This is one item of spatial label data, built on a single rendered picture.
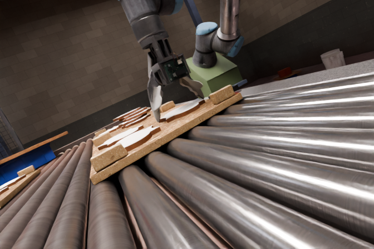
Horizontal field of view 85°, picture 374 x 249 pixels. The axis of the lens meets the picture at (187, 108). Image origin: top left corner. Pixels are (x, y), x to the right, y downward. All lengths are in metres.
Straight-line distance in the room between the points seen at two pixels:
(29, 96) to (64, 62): 1.11
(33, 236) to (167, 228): 0.22
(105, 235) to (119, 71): 5.69
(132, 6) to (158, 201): 0.43
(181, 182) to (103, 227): 0.09
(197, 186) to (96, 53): 5.82
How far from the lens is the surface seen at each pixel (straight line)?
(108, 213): 0.26
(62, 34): 6.18
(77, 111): 5.80
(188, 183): 0.22
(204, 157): 0.27
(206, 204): 0.19
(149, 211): 0.21
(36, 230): 0.38
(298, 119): 0.28
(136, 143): 0.41
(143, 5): 0.53
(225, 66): 1.27
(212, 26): 1.17
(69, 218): 0.33
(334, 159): 0.20
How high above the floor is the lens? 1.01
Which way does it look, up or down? 7 degrees down
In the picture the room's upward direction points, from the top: 25 degrees counter-clockwise
